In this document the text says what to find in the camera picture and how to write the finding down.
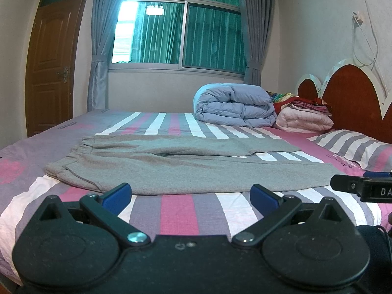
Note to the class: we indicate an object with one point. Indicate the red folded clothes stack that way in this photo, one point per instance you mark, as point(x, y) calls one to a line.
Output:
point(280, 101)

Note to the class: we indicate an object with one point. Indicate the metal door handle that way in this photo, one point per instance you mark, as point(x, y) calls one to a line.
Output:
point(63, 74)

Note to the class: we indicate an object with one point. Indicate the grey curtain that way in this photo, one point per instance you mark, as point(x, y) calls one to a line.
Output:
point(256, 22)
point(103, 26)

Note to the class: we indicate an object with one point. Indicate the grey sweatpants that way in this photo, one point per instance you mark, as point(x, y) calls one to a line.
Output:
point(174, 165)

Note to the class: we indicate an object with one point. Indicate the folded pink blanket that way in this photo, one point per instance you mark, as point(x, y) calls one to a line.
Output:
point(292, 120)

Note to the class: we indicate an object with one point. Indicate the right grey curtain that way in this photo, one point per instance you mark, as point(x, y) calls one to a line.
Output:
point(256, 22)

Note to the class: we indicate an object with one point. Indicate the red wooden headboard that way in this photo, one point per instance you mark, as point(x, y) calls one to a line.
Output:
point(356, 99)

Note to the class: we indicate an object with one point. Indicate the brown wooden door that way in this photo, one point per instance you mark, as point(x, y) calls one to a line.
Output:
point(52, 46)

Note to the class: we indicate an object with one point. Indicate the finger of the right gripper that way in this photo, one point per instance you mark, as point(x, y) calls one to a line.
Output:
point(372, 186)

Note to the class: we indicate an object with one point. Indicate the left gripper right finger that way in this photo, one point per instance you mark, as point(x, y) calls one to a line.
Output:
point(276, 212)

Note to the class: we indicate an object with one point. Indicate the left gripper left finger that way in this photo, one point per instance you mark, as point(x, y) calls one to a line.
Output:
point(103, 211)

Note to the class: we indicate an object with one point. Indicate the folded blue-grey duvet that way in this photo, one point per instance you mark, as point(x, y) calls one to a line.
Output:
point(233, 104)

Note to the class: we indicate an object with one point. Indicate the window with green blinds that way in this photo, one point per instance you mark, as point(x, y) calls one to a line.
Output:
point(201, 35)

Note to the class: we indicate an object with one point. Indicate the left grey curtain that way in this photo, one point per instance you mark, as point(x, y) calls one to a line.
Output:
point(103, 26)

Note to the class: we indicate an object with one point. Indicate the striped pillow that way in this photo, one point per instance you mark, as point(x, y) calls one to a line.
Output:
point(370, 154)

